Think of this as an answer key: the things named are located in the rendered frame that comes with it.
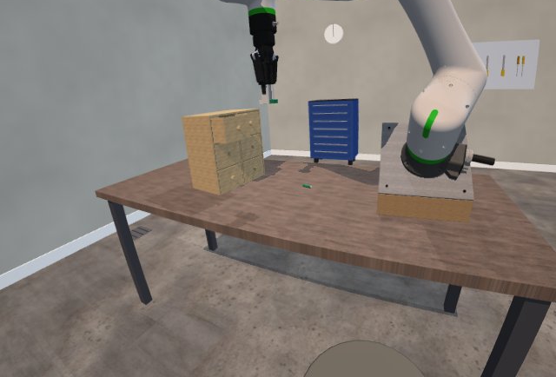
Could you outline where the light wooden chest of drawers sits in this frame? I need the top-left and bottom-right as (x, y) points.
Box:
(182, 109), (265, 195)

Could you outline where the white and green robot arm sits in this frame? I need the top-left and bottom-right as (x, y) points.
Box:
(220, 0), (495, 180)

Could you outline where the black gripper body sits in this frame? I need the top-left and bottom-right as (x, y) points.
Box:
(253, 33), (275, 62)

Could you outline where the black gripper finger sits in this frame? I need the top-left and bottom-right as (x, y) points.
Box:
(267, 51), (279, 100)
(250, 49), (269, 104)

